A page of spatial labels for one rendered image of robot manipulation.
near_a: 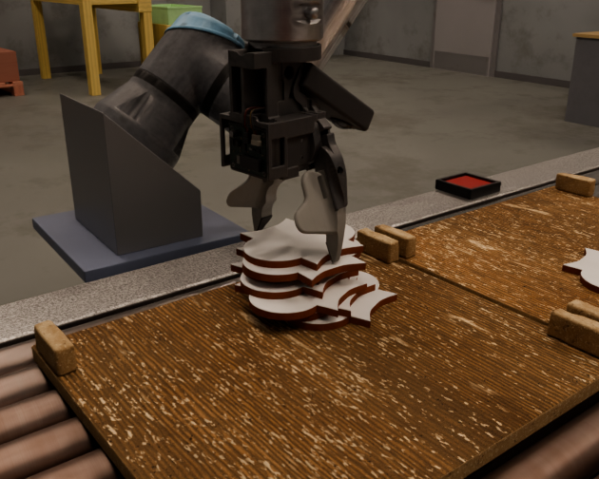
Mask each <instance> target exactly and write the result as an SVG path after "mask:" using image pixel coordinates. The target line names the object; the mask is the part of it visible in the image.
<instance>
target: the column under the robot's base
mask: <svg viewBox="0 0 599 479"><path fill-rule="evenodd" d="M202 220H203V236H202V237H198V238H195V239H187V240H183V241H178V242H174V243H170V244H166V245H162V246H157V247H153V248H149V249H144V250H141V251H137V252H132V253H128V254H124V255H120V256H117V255H116V254H115V253H114V252H113V251H112V250H111V249H109V248H108V247H107V246H106V245H105V244H104V243H103V242H101V241H100V240H99V239H98V238H97V237H96V236H95V235H93V234H92V233H91V232H90V231H89V230H88V229H87V228H85V227H84V225H83V224H82V223H80V222H79V221H77V220H76V218H75V211H74V210H72V211H67V212H63V213H57V214H52V215H47V216H42V217H37V218H33V219H32V224H33V228H34V229H35V230H36V232H37V233H38V234H39V235H40V236H41V237H42V238H43V239H44V240H45V241H46V242H47V243H48V244H49V245H50V246H51V247H52V248H53V250H54V251H55V252H56V253H57V254H58V255H59V256H60V257H61V258H62V259H63V260H64V261H65V262H66V263H67V264H68V265H69V266H70V268H71V269H72V270H73V271H74V272H75V273H76V274H77V275H78V276H79V277H80V278H81V279H82V280H83V281H84V282H85V283H87V282H91V281H94V280H98V279H101V278H108V277H112V276H115V275H119V274H122V273H126V272H130V271H133V270H137V269H141V268H145V267H147V266H151V265H155V264H159V263H163V262H166V261H170V260H173V259H179V258H183V257H187V256H191V255H195V254H198V253H201V252H205V251H209V250H212V249H216V248H220V247H224V246H227V245H230V244H234V243H238V242H242V241H243V240H241V233H244V232H249V231H247V230H246V229H244V228H242V227H240V226H239V225H237V224H236V223H234V222H233V221H231V220H228V219H226V218H225V217H223V216H221V215H219V214H218V213H216V212H214V211H212V210H211V209H209V208H207V207H205V206H204V205H202Z"/></svg>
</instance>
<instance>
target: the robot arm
mask: <svg viewBox="0 0 599 479"><path fill-rule="evenodd" d="M367 1H368V0H241V16H242V38H241V37H240V35H239V34H237V33H235V32H233V29H231V28H230V27H229V26H227V25H226V24H224V23H222V22H221V21H219V20H217V19H215V18H213V17H211V16H209V15H206V14H204V13H200V12H196V11H188V12H185V13H183V14H181V15H180V16H179V17H178V18H177V19H176V21H175V22H174V23H173V24H172V25H171V27H169V28H167V29H166V30H165V32H164V36H163V37H162V38H161V40H160V41H159V42H158V44H157V45H156V46H155V48H154V49H152V51H151V52H150V53H149V54H148V56H147V57H146V58H145V60H144V61H143V63H142V64H141V65H140V67H139V68H138V69H137V71H136V72H135V73H134V75H133V76H132V77H131V78H130V80H129V81H128V82H127V83H125V84H124V85H122V86H120V87H119V88H117V89H116V90H114V91H113V92H111V93H110V94H108V95H107V96H106V97H105V98H103V99H102V100H101V101H99V102H98V103H97V104H96V105H95V107H94V109H97V110H99V111H101V112H103V113H104V114H106V115H107V117H108V118H110V119H111V120H112V121H113V122H115V123H116V124H117V125H119V126H120V127H121V128H122V129H124V130H125V131H126V132H127V133H129V134H130V135H131V136H132V137H134V138H135V139H136V140H138V141H139V142H140V143H141V144H143V145H144V146H145V147H147V148H148V149H149V150H150V151H152V152H153V153H154V154H155V155H157V156H158V157H159V158H160V159H162V160H163V161H164V162H165V163H167V164H168V165H169V166H171V167H172V168H174V166H175V165H176V164H177V162H178V160H179V159H180V156H181V153H182V150H183V147H184V142H185V139H186V136H187V133H188V129H189V127H190V126H191V125H192V124H193V122H194V121H195V120H196V118H197V117H198V116H199V114H200V113H202V114H203V115H204V116H206V117H207V118H208V119H210V120H211V121H213V122H214V123H216V124H217V125H219V126H220V135H221V156H222V166H228V165H230V168H231V169H232V170H235V171H238V172H241V173H244V174H247V175H249V176H248V178H247V180H246V181H245V182H243V183H242V184H240V185H239V186H237V187H236V188H234V189H233V190H231V191H230V192H229V194H228V196H227V199H226V203H227V205H228V206H230V207H252V219H253V225H254V231H259V230H262V229H263V228H264V226H265V225H266V224H267V222H269V221H270V220H271V218H272V207H273V204H274V202H275V201H276V200H277V190H278V187H279V185H280V184H281V183H282V182H284V181H285V180H288V179H292V178H296V177H298V176H299V171H302V170H307V172H305V173H303V175H302V176H301V187H302V191H303V195H304V201H303V203H302V205H301V206H300V207H299V209H298V210H297V211H296V213H295V215H294V221H295V225H296V227H297V229H298V230H299V231H300V232H301V233H302V234H319V235H326V242H325V243H326V246H327V249H328V252H329V255H330V259H331V261H332V263H334V262H337V261H339V259H340V254H341V249H342V244H343V238H344V231H345V223H346V206H347V204H348V199H347V175H346V168H345V164H344V160H343V158H342V155H341V153H340V151H339V149H338V146H337V143H336V140H335V134H334V133H333V132H332V133H331V131H330V129H331V128H332V126H331V125H330V123H329V122H328V121H330V122H331V123H332V124H333V125H334V126H336V127H338V128H340V129H356V130H361V131H366V130H368V128H369V126H370V123H371V121H372V119H373V116H374V111H373V109H371V108H370V107H369V106H367V105H366V104H364V103H363V102H362V101H361V100H360V99H359V98H357V97H356V96H355V95H353V94H352V93H351V92H349V91H348V90H347V89H346V88H344V87H343V86H341V85H340V84H339V83H337V82H336V81H335V80H333V79H332V78H331V77H329V76H328V75H327V74H326V73H324V72H323V71H322V69H323V68H324V66H325V65H326V63H327V62H328V60H329V59H330V57H331V56H332V54H333V53H334V51H335V50H336V48H337V47H338V44H339V43H340V41H341V40H342V38H343V37H344V35H345V34H346V32H347V31H348V29H349V28H350V27H351V26H352V24H353V23H354V21H355V19H356V18H357V16H358V14H359V13H360V11H361V10H362V8H363V7H364V5H365V4H366V2H367ZM242 39H243V40H244V41H247V42H248V43H247V44H246V43H245V42H244V41H243V40H242ZM327 120H328V121H327ZM224 130H226V131H227V132H229V147H230V153H229V154H225V132H224ZM312 169H315V171H308V170H312ZM320 170H321V171H320Z"/></svg>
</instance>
